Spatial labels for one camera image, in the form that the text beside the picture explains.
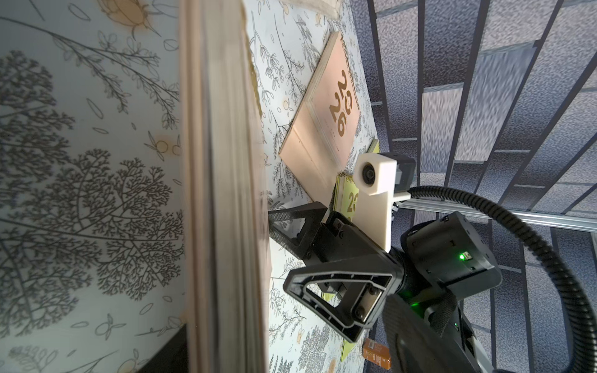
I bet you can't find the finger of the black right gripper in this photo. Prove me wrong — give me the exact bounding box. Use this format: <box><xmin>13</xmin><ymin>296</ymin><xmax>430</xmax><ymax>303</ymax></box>
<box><xmin>268</xmin><ymin>202</ymin><xmax>328</xmax><ymax>259</ymax></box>
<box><xmin>284</xmin><ymin>259</ymin><xmax>404</xmax><ymax>343</ymax></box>

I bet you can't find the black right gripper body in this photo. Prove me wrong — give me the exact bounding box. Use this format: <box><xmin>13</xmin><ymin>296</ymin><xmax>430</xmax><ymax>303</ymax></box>
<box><xmin>305</xmin><ymin>211</ymin><xmax>402</xmax><ymax>299</ymax></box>

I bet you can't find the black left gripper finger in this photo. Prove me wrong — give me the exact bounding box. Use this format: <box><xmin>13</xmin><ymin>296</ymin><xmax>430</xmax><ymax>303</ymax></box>
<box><xmin>139</xmin><ymin>325</ymin><xmax>188</xmax><ymax>373</ymax></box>

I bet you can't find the green 2026 calendar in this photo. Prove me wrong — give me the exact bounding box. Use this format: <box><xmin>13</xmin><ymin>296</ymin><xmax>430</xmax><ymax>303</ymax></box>
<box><xmin>333</xmin><ymin>173</ymin><xmax>359</xmax><ymax>221</ymax></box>
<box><xmin>340</xmin><ymin>340</ymin><xmax>357</xmax><ymax>362</ymax></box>

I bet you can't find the pink 2026 desk calendar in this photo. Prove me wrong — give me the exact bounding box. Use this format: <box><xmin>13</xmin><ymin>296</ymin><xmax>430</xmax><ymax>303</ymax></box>
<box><xmin>180</xmin><ymin>1</ymin><xmax>271</xmax><ymax>372</ymax></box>

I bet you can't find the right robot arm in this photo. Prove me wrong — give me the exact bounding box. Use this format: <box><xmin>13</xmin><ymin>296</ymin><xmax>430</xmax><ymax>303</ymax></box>
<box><xmin>268</xmin><ymin>202</ymin><xmax>502</xmax><ymax>372</ymax></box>

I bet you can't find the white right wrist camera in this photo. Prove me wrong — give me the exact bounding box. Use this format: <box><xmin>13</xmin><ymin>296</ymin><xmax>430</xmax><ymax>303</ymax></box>
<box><xmin>353</xmin><ymin>153</ymin><xmax>416</xmax><ymax>252</ymax></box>

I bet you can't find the black corrugated cable conduit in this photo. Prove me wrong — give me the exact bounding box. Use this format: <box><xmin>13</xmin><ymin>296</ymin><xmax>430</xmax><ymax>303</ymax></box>
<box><xmin>407</xmin><ymin>185</ymin><xmax>597</xmax><ymax>373</ymax></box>

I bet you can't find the right aluminium frame post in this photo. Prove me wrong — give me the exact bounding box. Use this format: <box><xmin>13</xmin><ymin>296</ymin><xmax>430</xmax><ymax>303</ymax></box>
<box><xmin>396</xmin><ymin>197</ymin><xmax>597</xmax><ymax>233</ymax></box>

